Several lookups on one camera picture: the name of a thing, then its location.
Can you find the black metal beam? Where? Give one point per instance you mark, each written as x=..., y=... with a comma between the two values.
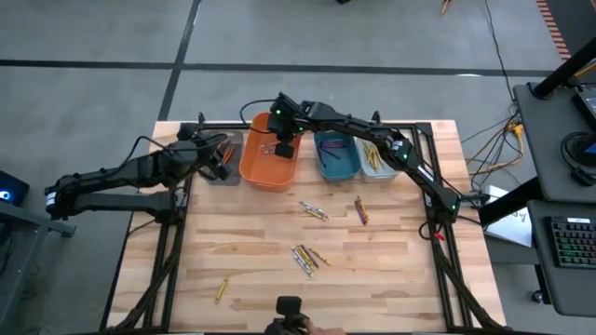
x=505, y=201

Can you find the small black camera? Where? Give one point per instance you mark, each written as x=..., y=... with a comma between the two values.
x=288, y=307

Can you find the black stand foot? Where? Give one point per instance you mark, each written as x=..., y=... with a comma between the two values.
x=342, y=2

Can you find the black aluminium table frame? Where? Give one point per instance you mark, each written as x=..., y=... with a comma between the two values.
x=424, y=128

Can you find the grey desk top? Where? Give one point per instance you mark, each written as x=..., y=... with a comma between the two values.
x=545, y=139
x=572, y=288

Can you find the black box with blue light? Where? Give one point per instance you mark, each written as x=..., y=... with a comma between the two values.
x=16, y=188

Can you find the orange crayon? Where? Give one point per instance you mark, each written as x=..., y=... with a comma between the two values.
x=231, y=153
x=226, y=156
x=363, y=209

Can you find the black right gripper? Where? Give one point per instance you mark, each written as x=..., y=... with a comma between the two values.
x=286, y=121

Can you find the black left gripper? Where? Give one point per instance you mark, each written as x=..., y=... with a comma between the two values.
x=207, y=160

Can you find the teal plastic bin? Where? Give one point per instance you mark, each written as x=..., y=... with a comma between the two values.
x=342, y=167

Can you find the orange plastic bin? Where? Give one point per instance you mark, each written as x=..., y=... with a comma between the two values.
x=270, y=174

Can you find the black frame clamp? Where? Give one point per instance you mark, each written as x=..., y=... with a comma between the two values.
x=201, y=117
x=375, y=117

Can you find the black backlit keyboard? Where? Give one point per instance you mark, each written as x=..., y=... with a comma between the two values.
x=575, y=242

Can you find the grey metal table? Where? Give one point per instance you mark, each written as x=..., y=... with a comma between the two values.
x=18, y=260

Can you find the black electronic device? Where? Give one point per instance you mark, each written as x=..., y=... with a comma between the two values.
x=587, y=107

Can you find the white crayon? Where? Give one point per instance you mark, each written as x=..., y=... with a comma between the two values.
x=300, y=263
x=309, y=206
x=268, y=151
x=269, y=145
x=315, y=211
x=303, y=260

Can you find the brown plastic bin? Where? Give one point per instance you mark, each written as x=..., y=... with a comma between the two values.
x=231, y=138

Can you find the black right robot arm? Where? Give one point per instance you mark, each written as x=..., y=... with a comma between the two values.
x=354, y=125

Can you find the orange striped floor tape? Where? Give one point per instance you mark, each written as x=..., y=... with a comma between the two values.
x=554, y=32

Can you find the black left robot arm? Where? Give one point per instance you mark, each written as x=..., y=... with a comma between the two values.
x=130, y=170

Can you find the white paper sheet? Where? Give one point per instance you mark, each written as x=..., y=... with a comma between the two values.
x=514, y=230

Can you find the black desk caster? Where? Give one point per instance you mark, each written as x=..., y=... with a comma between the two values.
x=537, y=296

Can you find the black metal post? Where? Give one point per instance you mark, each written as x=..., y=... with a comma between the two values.
x=565, y=70

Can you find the wooden stand leg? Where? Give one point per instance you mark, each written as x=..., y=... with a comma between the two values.
x=448, y=5

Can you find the light grey plastic bin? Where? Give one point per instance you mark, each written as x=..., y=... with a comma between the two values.
x=377, y=175

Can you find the yellow crayon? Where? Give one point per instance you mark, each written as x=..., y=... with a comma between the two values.
x=308, y=257
x=372, y=157
x=320, y=257
x=221, y=290
x=367, y=152
x=381, y=160
x=317, y=216
x=376, y=160

